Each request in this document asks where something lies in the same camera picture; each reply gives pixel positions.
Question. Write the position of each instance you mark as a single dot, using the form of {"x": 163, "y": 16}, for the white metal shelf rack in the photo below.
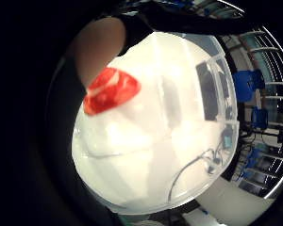
{"x": 270, "y": 75}

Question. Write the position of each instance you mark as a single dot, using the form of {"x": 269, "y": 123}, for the red and white toy food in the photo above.
{"x": 111, "y": 91}

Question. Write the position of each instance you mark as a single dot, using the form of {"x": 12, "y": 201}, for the clear plastic container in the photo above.
{"x": 215, "y": 91}

